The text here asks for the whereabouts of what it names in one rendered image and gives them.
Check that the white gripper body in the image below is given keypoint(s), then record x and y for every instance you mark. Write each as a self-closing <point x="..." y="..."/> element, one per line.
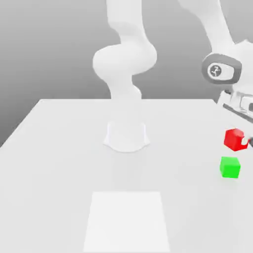
<point x="227" y="101"/>

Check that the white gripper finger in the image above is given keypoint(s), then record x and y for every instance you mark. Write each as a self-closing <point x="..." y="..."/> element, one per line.
<point x="246" y="141"/>

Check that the small red cube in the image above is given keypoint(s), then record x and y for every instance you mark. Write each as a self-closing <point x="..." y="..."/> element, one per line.
<point x="233" y="139"/>

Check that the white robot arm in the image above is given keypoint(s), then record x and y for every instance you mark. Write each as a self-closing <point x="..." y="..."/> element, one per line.
<point x="124" y="59"/>

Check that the small green cube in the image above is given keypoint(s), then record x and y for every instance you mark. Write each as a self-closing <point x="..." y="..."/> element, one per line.
<point x="230" y="167"/>

